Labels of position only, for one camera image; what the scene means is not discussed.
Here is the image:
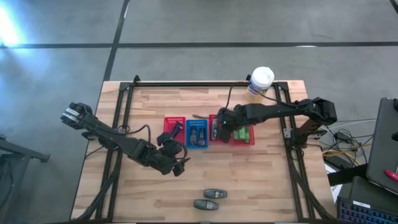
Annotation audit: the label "black stand foot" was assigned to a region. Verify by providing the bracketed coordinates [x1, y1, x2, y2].
[0, 133, 51, 163]

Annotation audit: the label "black table frame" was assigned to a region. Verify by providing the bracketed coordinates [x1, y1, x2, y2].
[70, 74, 338, 223]

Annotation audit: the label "black strap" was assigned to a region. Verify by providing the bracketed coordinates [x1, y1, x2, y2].
[326, 163, 369, 187]

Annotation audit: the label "grey laptop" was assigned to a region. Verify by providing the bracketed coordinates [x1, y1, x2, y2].
[366, 96, 398, 195]

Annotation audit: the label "red handled tool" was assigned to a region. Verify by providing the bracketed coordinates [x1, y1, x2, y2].
[384, 169, 398, 183]

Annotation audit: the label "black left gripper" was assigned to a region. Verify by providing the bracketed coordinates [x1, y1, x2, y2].
[157, 121, 184, 158]

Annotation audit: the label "white paper sheet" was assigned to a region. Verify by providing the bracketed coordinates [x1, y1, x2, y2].
[323, 163, 343, 203]

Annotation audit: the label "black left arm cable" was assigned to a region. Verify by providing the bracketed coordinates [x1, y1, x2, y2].
[116, 123, 153, 144]

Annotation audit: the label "black backlit keyboard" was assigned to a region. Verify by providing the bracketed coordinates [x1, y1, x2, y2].
[336, 195, 398, 224]

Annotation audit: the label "yellow cable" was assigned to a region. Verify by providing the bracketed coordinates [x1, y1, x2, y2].
[322, 148, 366, 158]

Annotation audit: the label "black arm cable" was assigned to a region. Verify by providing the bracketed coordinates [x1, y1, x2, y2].
[116, 123, 153, 144]
[224, 85, 234, 110]

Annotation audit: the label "white cable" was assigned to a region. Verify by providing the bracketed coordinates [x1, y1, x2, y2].
[334, 118, 377, 129]

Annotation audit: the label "black case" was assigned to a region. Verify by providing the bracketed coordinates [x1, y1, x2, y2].
[348, 175, 398, 206]

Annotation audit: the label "blue plastic basket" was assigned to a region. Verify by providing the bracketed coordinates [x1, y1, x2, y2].
[185, 119, 210, 149]

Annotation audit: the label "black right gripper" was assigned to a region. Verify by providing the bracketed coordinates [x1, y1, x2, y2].
[216, 107, 248, 143]

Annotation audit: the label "red plastic basket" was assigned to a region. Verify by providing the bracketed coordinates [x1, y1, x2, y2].
[208, 114, 233, 144]
[230, 124, 256, 146]
[163, 116, 187, 144]

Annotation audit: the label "Lysol wipes canister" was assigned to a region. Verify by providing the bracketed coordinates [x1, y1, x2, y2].
[247, 66, 275, 104]

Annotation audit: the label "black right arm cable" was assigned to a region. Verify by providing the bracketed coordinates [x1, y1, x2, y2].
[224, 85, 234, 110]

